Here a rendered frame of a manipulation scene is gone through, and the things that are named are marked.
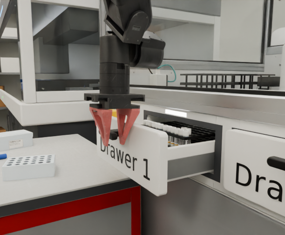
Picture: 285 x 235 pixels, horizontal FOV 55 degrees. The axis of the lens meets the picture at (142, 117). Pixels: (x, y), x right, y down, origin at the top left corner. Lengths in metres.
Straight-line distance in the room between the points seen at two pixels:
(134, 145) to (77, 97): 0.87
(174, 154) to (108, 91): 0.16
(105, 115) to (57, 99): 0.87
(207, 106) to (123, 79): 0.18
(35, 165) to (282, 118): 0.58
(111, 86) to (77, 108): 0.88
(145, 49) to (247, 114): 0.22
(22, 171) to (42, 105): 0.61
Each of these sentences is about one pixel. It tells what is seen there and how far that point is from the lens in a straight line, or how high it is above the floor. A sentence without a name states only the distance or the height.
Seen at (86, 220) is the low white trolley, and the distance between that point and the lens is 0.74.
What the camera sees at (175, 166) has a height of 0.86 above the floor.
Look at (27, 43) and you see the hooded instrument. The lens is 1.32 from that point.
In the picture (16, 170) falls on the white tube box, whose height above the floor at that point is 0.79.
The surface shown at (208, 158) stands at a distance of 0.55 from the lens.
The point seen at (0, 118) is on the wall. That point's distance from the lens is 4.68.
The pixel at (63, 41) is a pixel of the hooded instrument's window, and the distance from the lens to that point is 1.38.
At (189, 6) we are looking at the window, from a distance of 0.64.
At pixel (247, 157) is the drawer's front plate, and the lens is 0.48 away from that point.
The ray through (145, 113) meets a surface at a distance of 0.75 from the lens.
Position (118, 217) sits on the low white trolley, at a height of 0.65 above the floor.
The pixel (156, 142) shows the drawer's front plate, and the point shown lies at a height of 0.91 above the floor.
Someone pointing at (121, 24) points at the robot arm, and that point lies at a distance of 0.47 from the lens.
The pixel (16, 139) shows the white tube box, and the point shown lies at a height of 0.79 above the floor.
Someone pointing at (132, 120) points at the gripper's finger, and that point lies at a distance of 0.51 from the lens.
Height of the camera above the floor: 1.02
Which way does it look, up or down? 8 degrees down
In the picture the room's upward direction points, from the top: straight up
